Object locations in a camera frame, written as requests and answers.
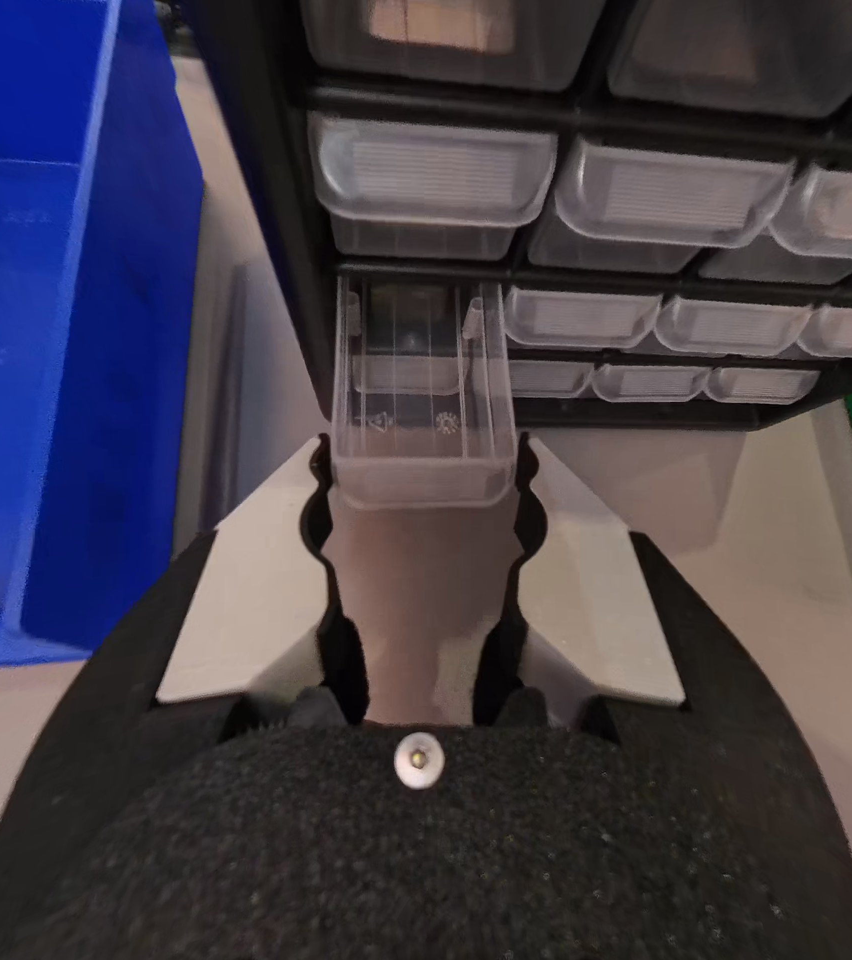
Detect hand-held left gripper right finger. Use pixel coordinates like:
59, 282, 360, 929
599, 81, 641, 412
473, 432, 691, 727

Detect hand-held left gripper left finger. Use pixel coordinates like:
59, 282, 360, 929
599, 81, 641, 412
154, 433, 370, 727

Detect clear plastic drawer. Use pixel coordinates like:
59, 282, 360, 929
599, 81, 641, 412
330, 273, 520, 513

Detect blue plastic bin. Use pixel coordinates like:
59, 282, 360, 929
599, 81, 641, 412
0, 0, 205, 676

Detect black drawer cabinet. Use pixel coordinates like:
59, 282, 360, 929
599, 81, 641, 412
201, 0, 852, 435

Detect rows of clear cabinet drawers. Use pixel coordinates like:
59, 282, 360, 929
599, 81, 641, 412
298, 0, 852, 406

